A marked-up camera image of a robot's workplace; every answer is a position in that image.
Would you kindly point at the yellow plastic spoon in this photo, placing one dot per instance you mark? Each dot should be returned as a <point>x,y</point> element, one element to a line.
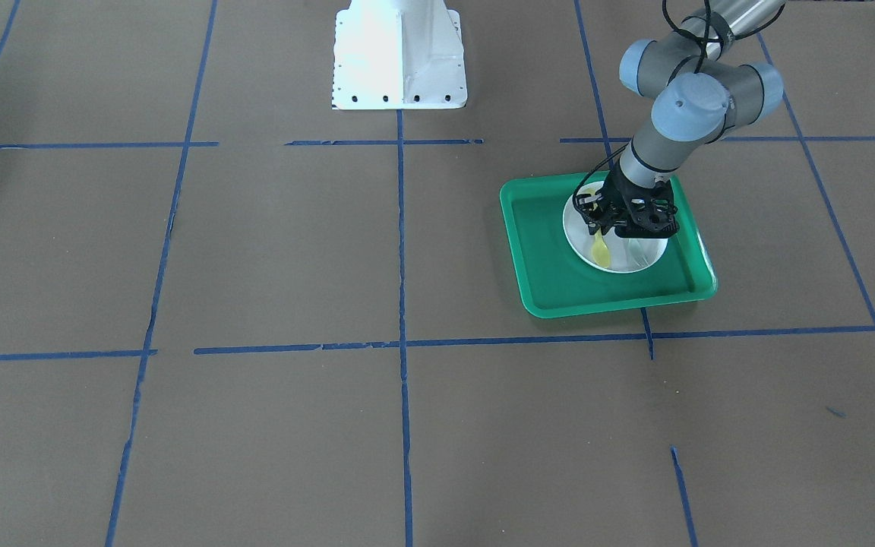
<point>600,252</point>

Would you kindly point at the white round plate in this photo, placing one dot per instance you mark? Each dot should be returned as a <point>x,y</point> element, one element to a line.
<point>628,256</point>

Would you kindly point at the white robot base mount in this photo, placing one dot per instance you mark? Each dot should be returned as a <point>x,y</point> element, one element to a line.
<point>392,55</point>

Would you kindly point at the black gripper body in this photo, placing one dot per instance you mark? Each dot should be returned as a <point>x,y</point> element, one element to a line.
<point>616,193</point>

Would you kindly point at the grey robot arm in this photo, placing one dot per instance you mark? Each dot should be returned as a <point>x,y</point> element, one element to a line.
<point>696,100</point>

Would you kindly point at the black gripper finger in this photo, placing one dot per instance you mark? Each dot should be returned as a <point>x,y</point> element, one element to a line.
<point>600,216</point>
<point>650,219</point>

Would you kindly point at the green plastic tray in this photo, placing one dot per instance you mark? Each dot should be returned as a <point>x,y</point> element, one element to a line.
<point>553,267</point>

